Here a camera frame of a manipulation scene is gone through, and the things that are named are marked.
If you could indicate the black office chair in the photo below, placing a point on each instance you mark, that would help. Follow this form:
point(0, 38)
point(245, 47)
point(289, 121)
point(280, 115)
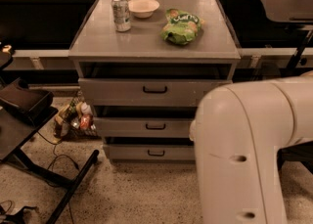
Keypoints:
point(302, 153)

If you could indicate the wire basket of groceries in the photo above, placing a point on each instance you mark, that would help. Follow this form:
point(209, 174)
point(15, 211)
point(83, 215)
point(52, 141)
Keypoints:
point(75, 121)

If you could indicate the grey middle drawer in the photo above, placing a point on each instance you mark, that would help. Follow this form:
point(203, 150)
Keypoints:
point(155, 122)

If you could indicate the black tray bin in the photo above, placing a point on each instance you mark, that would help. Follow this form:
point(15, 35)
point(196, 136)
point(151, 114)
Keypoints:
point(24, 103)

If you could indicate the green chip bag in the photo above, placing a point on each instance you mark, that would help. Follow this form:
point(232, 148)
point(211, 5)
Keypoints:
point(181, 28)

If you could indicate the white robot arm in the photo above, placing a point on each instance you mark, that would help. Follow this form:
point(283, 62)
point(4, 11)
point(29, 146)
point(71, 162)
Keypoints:
point(237, 132)

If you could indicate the black side table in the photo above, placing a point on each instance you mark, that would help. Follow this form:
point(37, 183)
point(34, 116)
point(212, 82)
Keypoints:
point(14, 133)

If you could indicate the grey drawer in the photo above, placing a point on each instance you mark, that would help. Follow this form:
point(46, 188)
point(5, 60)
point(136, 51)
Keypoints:
point(150, 84)
point(148, 148)
point(155, 122)

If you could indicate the grey top drawer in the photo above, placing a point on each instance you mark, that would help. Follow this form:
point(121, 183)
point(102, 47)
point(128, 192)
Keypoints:
point(150, 84)

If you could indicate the silver soda can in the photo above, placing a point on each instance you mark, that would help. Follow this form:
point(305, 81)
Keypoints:
point(121, 15)

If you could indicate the white bowl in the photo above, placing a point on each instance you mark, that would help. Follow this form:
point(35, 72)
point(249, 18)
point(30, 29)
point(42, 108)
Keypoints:
point(143, 9)

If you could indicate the grey bottom drawer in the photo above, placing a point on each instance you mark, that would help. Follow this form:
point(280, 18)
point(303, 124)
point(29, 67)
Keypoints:
point(148, 148)

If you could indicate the grey drawer cabinet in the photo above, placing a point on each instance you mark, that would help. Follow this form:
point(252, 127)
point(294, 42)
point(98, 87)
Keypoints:
point(99, 42)

